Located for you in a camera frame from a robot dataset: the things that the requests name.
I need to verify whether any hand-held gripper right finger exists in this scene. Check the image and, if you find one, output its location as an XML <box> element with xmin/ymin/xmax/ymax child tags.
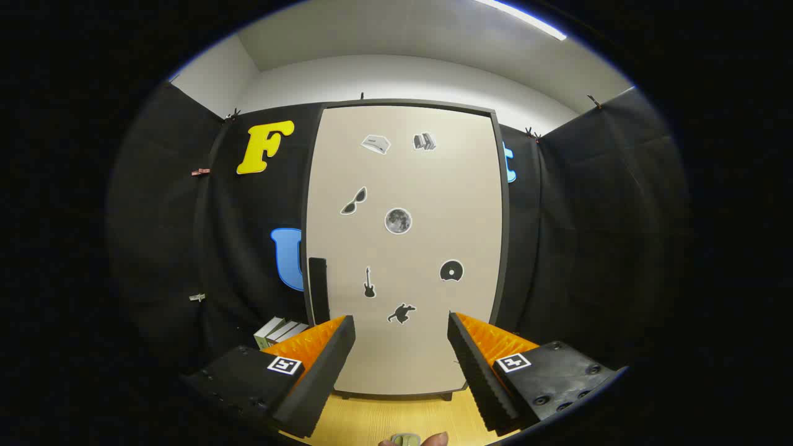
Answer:
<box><xmin>447</xmin><ymin>312</ymin><xmax>624</xmax><ymax>433</ymax></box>

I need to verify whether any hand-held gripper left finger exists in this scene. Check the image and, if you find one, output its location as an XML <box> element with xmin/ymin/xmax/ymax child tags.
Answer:
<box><xmin>180</xmin><ymin>315</ymin><xmax>357</xmax><ymax>439</ymax></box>

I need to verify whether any black door handle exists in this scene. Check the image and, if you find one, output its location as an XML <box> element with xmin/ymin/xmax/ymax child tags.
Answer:
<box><xmin>308</xmin><ymin>257</ymin><xmax>330</xmax><ymax>326</ymax></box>

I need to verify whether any beige cabinet door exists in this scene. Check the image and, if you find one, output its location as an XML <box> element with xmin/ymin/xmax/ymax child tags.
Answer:
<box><xmin>305</xmin><ymin>105</ymin><xmax>504</xmax><ymax>396</ymax></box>

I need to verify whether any green book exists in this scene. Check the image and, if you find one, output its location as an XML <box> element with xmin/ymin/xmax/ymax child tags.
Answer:
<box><xmin>253</xmin><ymin>317</ymin><xmax>287</xmax><ymax>350</ymax></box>

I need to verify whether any grey cabinet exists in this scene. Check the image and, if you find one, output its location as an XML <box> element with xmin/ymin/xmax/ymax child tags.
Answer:
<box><xmin>300</xmin><ymin>98</ymin><xmax>511</xmax><ymax>401</ymax></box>

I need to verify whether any black backdrop cloth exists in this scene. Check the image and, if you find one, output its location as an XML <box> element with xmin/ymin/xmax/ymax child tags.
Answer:
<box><xmin>105</xmin><ymin>79</ymin><xmax>691</xmax><ymax>385</ymax></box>

